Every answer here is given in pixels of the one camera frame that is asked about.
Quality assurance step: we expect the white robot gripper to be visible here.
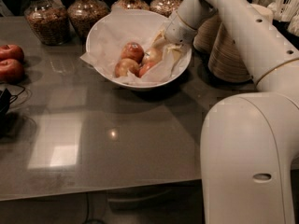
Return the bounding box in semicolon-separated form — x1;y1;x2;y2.
151;11;197;63

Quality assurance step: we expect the yellowish apple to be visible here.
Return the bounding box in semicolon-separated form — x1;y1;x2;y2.
142;48;163;64

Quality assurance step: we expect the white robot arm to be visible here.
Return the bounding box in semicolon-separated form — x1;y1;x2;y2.
163;0;299;224

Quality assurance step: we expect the white paper bowl liner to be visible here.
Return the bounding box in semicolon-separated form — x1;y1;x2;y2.
79;7;192;86

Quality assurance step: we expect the front red apple in bowl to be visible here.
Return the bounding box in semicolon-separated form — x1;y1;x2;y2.
138;62;156;77

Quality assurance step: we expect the red apple with sticker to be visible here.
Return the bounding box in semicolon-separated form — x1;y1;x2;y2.
121;42;144;63

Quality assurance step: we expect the white ceramic bowl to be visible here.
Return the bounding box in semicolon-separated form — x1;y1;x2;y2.
85;8;193;91

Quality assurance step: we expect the front left apple in bowl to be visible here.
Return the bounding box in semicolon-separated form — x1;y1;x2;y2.
114;58;139;77

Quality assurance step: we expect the lower red apple on table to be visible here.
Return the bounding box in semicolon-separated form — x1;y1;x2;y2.
0;59;24;83

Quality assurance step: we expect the red apple on table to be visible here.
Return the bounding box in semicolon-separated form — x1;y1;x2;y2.
0;45;24;62
0;59;24;83

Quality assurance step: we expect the upper red apple on table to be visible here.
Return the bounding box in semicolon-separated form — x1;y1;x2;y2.
0;45;24;62

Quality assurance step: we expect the rear stack of paper bowls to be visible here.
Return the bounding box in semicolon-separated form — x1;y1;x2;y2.
193;14;221;54

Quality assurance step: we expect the stack of paper bowls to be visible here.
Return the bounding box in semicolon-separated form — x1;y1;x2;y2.
193;14;221;54
208;16;251;83

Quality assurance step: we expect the glass cereal jar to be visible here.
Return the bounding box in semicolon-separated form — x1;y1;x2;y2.
111;0;150;10
149;0;181;17
24;0;70;46
67;0;110;40

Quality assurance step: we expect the front stack of paper bowls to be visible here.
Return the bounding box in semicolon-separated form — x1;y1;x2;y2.
208;16;251;83

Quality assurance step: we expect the leftmost glass cereal jar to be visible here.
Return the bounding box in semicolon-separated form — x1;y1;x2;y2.
24;0;70;46

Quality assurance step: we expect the black object with cable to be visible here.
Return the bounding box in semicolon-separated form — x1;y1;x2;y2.
0;85;25;133

